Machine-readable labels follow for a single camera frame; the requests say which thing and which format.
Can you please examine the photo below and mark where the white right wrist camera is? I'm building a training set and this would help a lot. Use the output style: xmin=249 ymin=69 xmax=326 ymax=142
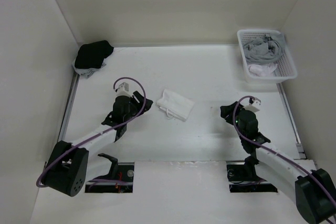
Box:
xmin=244 ymin=98 xmax=261 ymax=113

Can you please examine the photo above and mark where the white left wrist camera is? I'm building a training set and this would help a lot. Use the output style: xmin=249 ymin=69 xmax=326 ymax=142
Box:
xmin=115 ymin=82 xmax=131 ymax=97

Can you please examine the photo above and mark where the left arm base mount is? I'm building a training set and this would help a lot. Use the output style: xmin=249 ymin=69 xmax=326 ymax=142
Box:
xmin=85 ymin=153 xmax=135 ymax=194

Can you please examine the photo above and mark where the grey tank top in basket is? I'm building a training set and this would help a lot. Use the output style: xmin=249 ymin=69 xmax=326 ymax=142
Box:
xmin=243 ymin=34 xmax=286 ymax=65

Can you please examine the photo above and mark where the folded grey tank top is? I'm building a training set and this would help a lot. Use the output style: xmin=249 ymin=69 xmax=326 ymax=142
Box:
xmin=72 ymin=60 xmax=106 ymax=79

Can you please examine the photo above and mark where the white plastic laundry basket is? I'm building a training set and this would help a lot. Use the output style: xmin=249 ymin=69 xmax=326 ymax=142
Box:
xmin=237 ymin=29 xmax=298 ymax=84

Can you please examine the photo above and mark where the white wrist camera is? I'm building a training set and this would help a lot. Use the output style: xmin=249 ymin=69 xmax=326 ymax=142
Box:
xmin=115 ymin=82 xmax=131 ymax=97
xmin=244 ymin=98 xmax=261 ymax=113

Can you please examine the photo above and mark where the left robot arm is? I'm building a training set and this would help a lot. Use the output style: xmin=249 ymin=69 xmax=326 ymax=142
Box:
xmin=36 ymin=91 xmax=153 ymax=197

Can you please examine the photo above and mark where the pale pink tank top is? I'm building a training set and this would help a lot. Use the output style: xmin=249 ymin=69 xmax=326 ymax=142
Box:
xmin=248 ymin=63 xmax=278 ymax=77

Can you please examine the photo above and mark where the white tank top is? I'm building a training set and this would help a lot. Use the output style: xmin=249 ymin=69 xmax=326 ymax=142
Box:
xmin=156 ymin=89 xmax=195 ymax=122

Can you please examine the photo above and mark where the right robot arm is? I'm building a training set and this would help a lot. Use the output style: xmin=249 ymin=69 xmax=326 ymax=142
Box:
xmin=220 ymin=98 xmax=335 ymax=223

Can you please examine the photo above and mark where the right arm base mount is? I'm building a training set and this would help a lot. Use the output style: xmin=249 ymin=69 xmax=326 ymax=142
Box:
xmin=226 ymin=156 xmax=278 ymax=193

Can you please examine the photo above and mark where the folded black tank top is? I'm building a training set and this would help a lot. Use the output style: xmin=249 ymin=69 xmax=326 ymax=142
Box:
xmin=74 ymin=40 xmax=114 ymax=69

